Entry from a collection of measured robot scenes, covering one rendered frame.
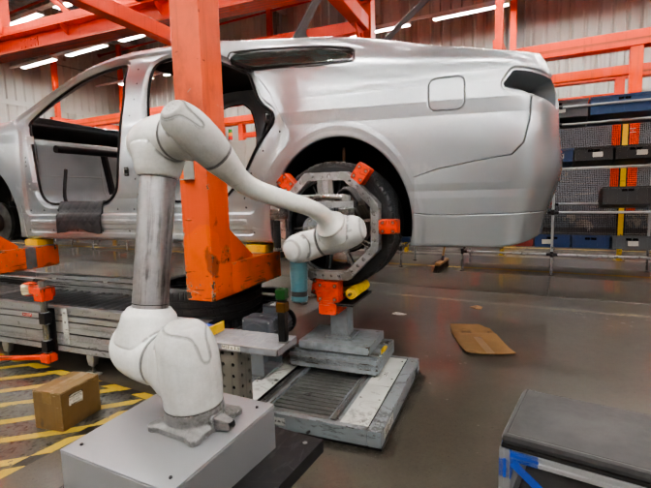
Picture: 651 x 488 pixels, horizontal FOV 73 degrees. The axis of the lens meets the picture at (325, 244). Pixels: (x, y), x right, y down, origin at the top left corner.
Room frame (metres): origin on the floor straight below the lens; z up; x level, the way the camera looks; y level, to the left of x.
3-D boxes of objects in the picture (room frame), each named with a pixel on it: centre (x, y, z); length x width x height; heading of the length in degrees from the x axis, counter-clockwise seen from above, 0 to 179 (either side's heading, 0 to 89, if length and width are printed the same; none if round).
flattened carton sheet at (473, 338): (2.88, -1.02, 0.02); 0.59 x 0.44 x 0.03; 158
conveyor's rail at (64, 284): (3.39, 1.42, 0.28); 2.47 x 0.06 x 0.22; 68
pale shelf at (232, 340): (1.73, 0.35, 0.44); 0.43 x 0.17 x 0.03; 68
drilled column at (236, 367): (1.74, 0.38, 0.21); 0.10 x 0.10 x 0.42; 68
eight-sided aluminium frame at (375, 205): (2.25, -0.02, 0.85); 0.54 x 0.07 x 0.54; 68
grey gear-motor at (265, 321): (2.33, 0.28, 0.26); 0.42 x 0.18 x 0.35; 158
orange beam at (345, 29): (5.05, 0.44, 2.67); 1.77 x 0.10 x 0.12; 68
